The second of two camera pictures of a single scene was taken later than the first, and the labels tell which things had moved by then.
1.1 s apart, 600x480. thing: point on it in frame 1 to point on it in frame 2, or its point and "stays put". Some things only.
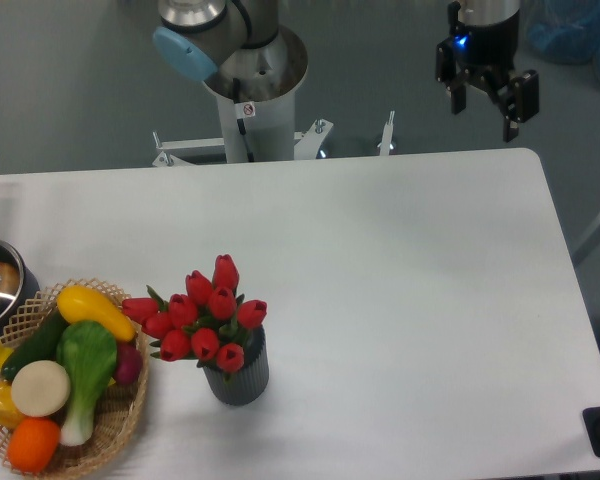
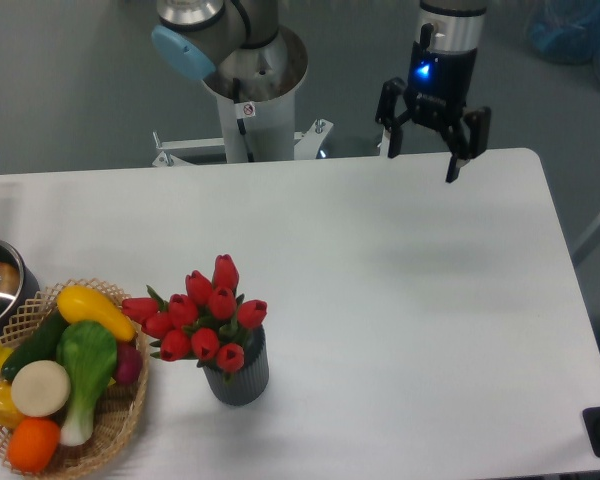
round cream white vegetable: (40, 388) stays put
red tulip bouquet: (208, 322) stays put
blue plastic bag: (578, 32) stays put
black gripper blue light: (496, 45) to (438, 88)
